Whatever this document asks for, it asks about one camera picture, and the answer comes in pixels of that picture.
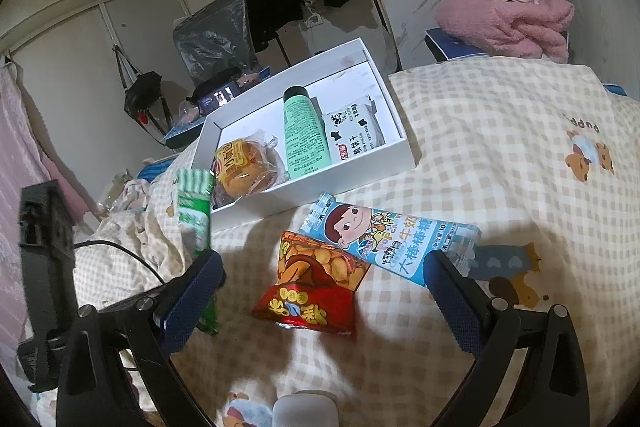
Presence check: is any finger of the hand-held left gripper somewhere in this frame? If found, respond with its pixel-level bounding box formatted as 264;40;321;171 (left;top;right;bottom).
97;282;174;315

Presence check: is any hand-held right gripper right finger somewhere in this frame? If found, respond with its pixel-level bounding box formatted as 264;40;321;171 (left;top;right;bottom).
425;249;591;427

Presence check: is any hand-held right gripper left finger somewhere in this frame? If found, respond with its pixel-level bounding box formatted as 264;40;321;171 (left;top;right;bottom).
55;249;226;427

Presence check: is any green candy packet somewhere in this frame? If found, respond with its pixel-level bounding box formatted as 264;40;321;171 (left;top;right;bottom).
175;168;220;337

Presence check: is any blue candy packet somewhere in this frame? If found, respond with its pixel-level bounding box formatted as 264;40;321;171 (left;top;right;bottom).
299;192;482;290

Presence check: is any red snack packet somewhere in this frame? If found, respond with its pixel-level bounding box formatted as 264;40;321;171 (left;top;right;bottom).
250;231;372;337

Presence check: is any bread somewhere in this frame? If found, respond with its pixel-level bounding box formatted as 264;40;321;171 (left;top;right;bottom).
212;131;291;209

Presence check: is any white plastic case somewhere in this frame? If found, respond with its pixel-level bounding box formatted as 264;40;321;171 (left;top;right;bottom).
272;391;342;427

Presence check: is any white cardboard box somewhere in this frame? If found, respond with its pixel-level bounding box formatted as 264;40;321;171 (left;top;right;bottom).
190;38;417;238

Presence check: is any white cookie packet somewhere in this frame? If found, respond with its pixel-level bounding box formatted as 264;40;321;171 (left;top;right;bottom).
320;96;387;164

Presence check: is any green tube with black cap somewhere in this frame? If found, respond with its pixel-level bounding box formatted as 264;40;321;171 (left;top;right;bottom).
282;86;333;181

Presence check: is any pink hanging cloth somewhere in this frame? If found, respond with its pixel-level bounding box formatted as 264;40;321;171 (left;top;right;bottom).
0;57;96;233

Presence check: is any blue striped cloth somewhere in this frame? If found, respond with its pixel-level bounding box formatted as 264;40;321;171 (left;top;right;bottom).
140;162;176;180

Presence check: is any checkered printed quilt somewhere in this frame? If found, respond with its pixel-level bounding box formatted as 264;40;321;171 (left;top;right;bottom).
30;57;640;427

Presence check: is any black hanging bag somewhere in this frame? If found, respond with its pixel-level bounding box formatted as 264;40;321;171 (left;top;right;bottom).
114;44;168;142

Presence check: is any white wardrobe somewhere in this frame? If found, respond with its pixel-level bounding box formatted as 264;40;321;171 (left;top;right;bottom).
0;0;193;168

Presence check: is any blue book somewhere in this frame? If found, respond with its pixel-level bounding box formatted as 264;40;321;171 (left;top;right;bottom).
425;28;493;64

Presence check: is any black plastic bag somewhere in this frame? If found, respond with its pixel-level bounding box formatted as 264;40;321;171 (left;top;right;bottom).
172;0;261;82

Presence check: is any pink fluffy blanket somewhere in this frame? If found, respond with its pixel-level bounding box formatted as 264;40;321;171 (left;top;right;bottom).
434;0;576;64

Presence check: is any black cable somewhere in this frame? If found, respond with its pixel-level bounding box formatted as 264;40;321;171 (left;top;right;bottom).
75;241;166;285

